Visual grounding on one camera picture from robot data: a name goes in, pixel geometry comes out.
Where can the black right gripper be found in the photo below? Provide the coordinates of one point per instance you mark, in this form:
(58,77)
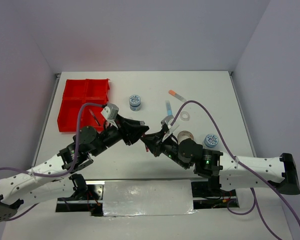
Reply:
(152,140)

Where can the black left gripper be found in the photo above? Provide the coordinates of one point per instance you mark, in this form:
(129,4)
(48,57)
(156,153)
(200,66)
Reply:
(129,131)

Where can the blue lidded jar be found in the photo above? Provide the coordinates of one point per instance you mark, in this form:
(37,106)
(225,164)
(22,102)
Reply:
(135,102)
(211,140)

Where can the large clear tape roll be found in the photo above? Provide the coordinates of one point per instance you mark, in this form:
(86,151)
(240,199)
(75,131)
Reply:
(183,135)

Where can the blue highlighter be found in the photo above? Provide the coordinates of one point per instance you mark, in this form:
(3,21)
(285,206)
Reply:
(168,108)

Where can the blue gel pen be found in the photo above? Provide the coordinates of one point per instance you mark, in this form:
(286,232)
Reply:
(94,117)

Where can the small clear tape roll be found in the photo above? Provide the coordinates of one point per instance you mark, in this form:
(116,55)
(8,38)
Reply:
(184,116)

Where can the orange capped highlighter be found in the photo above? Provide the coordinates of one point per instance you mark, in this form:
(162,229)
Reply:
(179,97)

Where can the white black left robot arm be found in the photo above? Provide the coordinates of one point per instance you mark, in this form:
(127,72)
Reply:
(59,176)

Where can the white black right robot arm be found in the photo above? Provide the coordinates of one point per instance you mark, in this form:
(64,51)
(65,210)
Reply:
(222,171)

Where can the silver taped panel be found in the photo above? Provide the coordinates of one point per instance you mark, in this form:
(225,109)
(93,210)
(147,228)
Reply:
(147,198)

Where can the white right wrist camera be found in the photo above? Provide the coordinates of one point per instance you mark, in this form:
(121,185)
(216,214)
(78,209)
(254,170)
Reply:
(168,127)

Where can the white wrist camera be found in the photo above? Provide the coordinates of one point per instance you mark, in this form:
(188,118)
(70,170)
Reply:
(110,112)
(168,127)

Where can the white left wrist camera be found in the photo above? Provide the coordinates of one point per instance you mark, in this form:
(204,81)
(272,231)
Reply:
(110,112)

